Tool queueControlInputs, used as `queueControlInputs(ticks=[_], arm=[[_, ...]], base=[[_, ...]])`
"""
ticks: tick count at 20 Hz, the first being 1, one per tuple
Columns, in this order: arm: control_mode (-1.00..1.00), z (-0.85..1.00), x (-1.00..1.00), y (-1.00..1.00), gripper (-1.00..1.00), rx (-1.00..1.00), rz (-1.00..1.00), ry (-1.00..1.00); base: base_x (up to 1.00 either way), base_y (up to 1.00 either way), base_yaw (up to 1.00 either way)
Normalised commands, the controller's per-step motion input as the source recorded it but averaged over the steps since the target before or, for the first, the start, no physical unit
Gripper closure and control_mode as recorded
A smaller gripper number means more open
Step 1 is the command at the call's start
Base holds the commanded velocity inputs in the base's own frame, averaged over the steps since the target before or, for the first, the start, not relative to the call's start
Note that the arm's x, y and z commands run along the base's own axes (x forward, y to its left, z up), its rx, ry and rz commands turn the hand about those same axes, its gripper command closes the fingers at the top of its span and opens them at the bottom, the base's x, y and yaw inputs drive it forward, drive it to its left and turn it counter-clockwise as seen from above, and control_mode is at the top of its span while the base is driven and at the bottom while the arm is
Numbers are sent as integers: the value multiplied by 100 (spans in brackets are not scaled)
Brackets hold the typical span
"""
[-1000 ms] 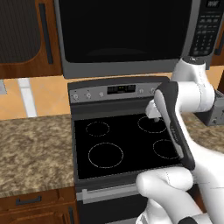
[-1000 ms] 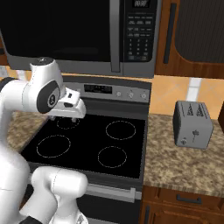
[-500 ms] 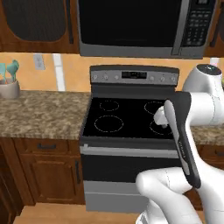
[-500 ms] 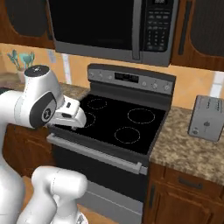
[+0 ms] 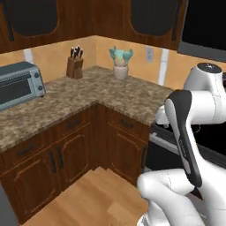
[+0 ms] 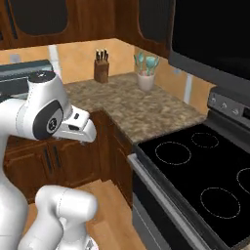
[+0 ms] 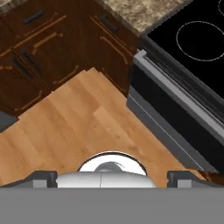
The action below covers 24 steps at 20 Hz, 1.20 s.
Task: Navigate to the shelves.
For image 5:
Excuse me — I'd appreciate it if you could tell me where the grey toaster oven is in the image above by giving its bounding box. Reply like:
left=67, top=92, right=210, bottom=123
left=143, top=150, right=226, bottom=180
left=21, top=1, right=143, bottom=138
left=0, top=60, right=47, bottom=112

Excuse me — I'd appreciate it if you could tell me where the teal kitchen utensil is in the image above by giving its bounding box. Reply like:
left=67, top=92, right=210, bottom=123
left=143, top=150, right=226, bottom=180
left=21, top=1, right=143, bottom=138
left=109, top=46, right=118, bottom=67
left=122, top=48, right=134, bottom=67
left=116, top=48, right=124, bottom=67

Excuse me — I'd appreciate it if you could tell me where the white utensil pot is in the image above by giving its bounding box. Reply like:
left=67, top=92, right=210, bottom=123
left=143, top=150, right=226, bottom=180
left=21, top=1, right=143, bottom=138
left=113, top=64, right=130, bottom=81

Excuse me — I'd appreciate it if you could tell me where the brown wooden knife block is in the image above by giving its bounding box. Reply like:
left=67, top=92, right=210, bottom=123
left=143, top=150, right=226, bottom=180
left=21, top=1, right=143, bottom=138
left=65, top=56, right=85, bottom=80

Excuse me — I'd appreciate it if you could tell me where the black microwave oven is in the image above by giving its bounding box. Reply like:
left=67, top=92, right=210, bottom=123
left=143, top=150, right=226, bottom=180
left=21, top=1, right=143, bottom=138
left=177, top=0, right=226, bottom=64

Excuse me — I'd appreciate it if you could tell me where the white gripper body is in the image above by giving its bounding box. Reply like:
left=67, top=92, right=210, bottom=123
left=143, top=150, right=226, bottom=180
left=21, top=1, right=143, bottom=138
left=154, top=104, right=170, bottom=126

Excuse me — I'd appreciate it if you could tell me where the dark wood base cupboard door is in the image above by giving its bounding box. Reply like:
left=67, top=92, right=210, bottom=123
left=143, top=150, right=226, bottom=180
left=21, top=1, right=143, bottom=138
left=0, top=153, right=61, bottom=224
left=105, top=123, right=148, bottom=187
left=56, top=124, right=93, bottom=191

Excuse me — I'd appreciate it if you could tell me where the black cupboard door handle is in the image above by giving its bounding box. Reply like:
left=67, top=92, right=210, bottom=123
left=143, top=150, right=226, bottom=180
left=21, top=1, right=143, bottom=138
left=140, top=146, right=147, bottom=170
left=56, top=146, right=65, bottom=170
left=48, top=150, right=57, bottom=174

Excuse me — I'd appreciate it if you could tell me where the black wall cupboard handle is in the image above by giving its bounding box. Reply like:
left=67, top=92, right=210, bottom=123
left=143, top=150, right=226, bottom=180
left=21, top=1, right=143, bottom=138
left=171, top=0, right=184, bottom=41
left=2, top=3, right=16, bottom=42

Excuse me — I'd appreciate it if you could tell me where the grey wall socket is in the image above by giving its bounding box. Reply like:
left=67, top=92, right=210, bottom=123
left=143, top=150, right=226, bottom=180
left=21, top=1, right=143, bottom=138
left=145, top=46, right=154, bottom=64

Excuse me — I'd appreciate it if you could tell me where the black drawer handle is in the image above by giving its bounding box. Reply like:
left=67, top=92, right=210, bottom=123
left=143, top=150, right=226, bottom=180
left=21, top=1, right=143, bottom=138
left=16, top=143, right=36, bottom=157
left=65, top=118, right=82, bottom=130
left=119, top=118, right=135, bottom=130

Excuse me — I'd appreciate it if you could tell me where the dark wood wall cupboard door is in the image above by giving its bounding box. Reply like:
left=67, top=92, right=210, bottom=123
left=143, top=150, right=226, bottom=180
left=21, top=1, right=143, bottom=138
left=117, top=0, right=189, bottom=50
left=0, top=0, right=73, bottom=55

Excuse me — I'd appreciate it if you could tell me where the dark wood drawer front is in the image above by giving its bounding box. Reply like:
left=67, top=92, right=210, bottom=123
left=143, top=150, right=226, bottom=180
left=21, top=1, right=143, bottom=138
left=105, top=108, right=150, bottom=143
left=0, top=135, right=53, bottom=171
left=52, top=109, right=91, bottom=138

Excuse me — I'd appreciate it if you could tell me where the black oven with hob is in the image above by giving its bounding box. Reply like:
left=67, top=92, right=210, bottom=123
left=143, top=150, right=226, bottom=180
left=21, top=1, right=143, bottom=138
left=144, top=121, right=226, bottom=189

